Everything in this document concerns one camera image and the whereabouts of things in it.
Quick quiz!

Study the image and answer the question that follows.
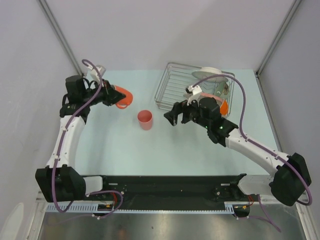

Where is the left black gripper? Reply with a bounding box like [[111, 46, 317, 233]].
[[82, 78, 126, 107]]

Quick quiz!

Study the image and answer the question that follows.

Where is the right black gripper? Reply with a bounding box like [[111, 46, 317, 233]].
[[163, 94, 210, 130]]

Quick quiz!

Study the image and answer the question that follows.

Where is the orange mug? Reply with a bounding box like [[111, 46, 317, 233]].
[[112, 84, 134, 110]]

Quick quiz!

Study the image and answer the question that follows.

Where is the metal wire dish rack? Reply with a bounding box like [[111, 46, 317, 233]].
[[154, 62, 235, 117]]

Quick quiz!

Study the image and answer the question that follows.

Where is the pink plastic cup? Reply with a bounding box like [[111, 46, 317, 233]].
[[137, 110, 153, 131]]

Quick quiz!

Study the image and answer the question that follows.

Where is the white deep plate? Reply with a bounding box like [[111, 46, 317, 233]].
[[191, 67, 228, 83]]

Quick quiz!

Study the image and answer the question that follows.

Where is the orange white bowl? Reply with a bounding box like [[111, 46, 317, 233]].
[[220, 99, 229, 116]]

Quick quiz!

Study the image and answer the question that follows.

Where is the green ceramic bowl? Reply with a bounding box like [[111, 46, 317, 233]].
[[214, 81, 230, 100]]

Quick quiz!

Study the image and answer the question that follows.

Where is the pink cream branch plate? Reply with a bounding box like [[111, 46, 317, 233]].
[[201, 92, 224, 103]]

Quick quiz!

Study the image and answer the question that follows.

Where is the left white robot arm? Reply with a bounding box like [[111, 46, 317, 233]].
[[35, 75, 133, 203]]

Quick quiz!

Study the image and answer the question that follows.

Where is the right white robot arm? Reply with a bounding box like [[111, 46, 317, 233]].
[[163, 97, 312, 206]]

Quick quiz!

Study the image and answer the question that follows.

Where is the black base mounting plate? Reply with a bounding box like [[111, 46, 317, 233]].
[[84, 174, 258, 211]]

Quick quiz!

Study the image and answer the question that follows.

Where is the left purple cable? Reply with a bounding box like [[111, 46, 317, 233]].
[[51, 59, 124, 221]]

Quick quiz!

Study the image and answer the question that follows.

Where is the purple cable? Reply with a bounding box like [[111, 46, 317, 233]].
[[186, 74, 313, 232], [51, 59, 124, 221]]

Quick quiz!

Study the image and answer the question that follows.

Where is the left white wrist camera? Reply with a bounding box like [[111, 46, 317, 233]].
[[87, 65, 106, 83]]

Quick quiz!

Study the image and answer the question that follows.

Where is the white slotted cable duct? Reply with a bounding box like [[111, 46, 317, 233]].
[[47, 201, 236, 214]]

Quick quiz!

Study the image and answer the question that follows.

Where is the left aluminium frame post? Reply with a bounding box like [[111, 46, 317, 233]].
[[37, 0, 84, 76]]

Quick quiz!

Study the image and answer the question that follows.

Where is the aluminium frame post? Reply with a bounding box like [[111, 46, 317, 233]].
[[37, 0, 84, 76], [255, 0, 304, 78]]

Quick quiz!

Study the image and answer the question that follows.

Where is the aluminium front rail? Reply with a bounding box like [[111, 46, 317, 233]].
[[35, 189, 309, 204]]

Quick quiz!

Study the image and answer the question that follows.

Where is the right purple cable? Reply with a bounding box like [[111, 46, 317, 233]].
[[186, 74, 313, 232]]

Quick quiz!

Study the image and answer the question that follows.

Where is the right aluminium frame post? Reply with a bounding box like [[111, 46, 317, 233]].
[[255, 0, 304, 78]]

